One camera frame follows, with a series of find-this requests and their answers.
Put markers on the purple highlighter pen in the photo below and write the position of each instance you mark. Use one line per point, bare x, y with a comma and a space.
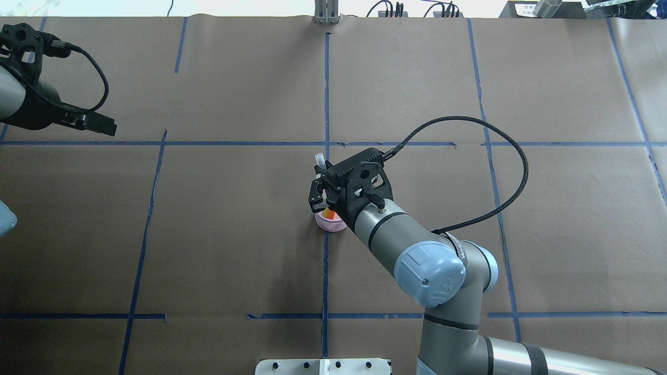
320, 164

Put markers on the orange highlighter pen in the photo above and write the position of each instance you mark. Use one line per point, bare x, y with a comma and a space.
329, 214

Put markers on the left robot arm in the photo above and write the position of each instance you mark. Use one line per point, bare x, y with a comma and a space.
69, 115

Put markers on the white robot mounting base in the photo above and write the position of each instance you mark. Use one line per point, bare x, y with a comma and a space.
325, 366

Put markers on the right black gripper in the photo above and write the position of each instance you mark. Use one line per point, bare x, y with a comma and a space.
345, 210

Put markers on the pink mesh pen holder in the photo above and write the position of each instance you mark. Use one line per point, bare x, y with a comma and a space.
328, 225

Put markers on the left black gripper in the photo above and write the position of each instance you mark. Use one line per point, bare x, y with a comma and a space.
35, 110

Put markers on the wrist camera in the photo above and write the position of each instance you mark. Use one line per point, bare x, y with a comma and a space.
367, 166
23, 49

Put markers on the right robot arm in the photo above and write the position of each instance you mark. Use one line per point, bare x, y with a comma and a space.
446, 276

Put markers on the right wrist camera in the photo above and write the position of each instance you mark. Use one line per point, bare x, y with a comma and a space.
367, 166

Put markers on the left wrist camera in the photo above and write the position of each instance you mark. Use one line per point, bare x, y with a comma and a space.
23, 49

